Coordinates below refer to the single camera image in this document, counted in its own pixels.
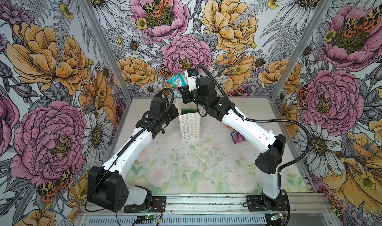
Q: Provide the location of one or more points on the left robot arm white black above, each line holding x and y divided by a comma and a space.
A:
107, 187

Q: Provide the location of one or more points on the left aluminium corner post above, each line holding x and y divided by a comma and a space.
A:
92, 19

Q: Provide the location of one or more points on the right aluminium corner post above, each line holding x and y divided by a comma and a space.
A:
318, 14

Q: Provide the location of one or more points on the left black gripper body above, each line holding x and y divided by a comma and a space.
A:
171, 114

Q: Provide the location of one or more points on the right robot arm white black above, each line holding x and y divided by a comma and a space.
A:
270, 146

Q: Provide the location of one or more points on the white vented cable duct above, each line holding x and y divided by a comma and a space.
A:
180, 220

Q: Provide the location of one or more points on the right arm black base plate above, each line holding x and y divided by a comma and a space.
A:
263, 203

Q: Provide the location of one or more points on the aluminium mounting rail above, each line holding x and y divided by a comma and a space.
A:
203, 204

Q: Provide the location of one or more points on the right green circuit board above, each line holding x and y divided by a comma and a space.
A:
277, 217

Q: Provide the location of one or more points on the aluminium corner post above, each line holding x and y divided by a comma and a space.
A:
318, 14
92, 19

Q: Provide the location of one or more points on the white paper bag with dots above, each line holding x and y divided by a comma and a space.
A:
190, 125

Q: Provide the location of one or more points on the green circuit board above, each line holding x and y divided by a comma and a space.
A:
146, 219
277, 217

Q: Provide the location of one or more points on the teal snack packet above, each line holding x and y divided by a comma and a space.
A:
176, 82

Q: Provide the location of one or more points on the purple snack packet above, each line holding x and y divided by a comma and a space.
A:
237, 137

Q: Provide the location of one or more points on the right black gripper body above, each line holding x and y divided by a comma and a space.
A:
193, 95

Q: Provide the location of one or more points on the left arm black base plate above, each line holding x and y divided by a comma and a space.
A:
157, 204

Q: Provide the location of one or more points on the green round-logo snack packet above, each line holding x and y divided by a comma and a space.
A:
188, 111

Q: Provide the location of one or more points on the left green circuit board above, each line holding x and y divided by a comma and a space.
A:
146, 219

